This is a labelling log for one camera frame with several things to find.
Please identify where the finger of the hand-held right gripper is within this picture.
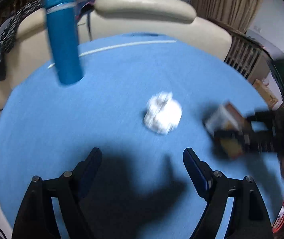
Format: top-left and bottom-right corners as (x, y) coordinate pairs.
(247, 111), (279, 130)
(214, 129), (279, 154)

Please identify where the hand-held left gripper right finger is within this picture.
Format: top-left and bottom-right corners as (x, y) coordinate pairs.
(183, 147), (274, 239)

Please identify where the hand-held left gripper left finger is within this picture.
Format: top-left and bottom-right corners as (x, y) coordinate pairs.
(12, 147), (102, 239)

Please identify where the brown and white small box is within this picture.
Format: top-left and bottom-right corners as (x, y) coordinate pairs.
(204, 102), (249, 160)

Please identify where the white paper ball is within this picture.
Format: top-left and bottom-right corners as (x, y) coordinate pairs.
(143, 92), (183, 135)

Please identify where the cardboard box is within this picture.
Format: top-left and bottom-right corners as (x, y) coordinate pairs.
(253, 79), (279, 110)

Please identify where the wooden slatted crib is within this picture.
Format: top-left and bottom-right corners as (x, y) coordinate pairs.
(202, 17), (269, 80)

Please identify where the red mesh basket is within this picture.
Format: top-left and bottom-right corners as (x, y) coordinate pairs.
(273, 187), (284, 233)

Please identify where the blue tablecloth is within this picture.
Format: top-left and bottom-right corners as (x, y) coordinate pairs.
(0, 32), (284, 239)

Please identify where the brown pleated curtain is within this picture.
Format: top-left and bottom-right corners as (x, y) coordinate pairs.
(189, 0), (267, 33)

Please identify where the long white stick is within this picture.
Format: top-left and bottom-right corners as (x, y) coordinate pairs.
(47, 40), (177, 69)

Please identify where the tall blue cylinder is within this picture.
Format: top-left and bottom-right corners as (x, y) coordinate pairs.
(43, 0), (84, 85)

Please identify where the black white floral cloth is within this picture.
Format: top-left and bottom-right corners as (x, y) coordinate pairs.
(0, 0), (46, 53)

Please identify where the beige leather sofa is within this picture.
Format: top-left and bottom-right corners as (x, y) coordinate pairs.
(0, 0), (232, 105)

